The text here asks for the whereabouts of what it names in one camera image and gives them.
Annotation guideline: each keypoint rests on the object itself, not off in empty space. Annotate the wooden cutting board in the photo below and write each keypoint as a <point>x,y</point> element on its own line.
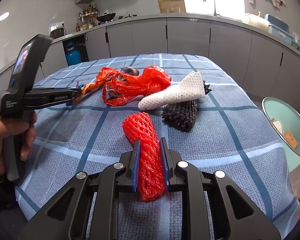
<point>171,6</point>

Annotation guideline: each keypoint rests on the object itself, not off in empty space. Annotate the white paper towel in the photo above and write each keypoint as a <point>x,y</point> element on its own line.
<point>191,87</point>

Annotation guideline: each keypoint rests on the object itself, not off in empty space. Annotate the blue plaid tablecloth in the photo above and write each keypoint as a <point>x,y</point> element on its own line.
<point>230,134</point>

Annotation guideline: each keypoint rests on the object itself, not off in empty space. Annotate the red plastic bag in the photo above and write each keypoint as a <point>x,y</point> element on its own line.
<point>153,79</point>

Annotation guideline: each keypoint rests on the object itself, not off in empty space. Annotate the red foam fruit net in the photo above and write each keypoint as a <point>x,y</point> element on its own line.
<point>139,126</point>

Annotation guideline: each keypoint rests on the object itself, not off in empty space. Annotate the black wok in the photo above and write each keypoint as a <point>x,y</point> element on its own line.
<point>106,17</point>

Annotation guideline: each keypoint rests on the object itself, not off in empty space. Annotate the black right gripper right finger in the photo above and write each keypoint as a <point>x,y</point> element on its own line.
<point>181,176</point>

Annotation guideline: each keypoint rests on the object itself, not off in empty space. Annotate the blue gas cylinder under counter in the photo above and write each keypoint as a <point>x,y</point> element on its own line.
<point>73,55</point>

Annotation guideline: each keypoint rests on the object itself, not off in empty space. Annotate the white plastic container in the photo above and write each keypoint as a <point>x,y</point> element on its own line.
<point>256,21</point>

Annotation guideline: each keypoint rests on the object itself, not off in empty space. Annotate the chrome sink faucet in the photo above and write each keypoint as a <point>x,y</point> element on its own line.
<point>210,7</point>

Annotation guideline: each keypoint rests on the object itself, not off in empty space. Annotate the green trash basin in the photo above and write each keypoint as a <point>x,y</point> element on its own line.
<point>285,120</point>

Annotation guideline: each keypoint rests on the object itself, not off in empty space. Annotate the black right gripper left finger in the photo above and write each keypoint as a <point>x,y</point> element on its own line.
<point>120,177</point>

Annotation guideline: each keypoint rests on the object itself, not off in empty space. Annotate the black rice cooker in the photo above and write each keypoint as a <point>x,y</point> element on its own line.
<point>58,32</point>

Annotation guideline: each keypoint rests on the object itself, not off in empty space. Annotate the blue storage box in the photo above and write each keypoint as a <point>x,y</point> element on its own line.
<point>278,28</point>

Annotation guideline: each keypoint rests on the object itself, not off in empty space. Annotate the grey kitchen counter cabinets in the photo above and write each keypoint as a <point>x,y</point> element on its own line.
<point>263,64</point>

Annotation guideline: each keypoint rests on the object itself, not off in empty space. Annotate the spice rack with bottles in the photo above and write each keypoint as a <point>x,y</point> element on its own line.
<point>87,18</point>

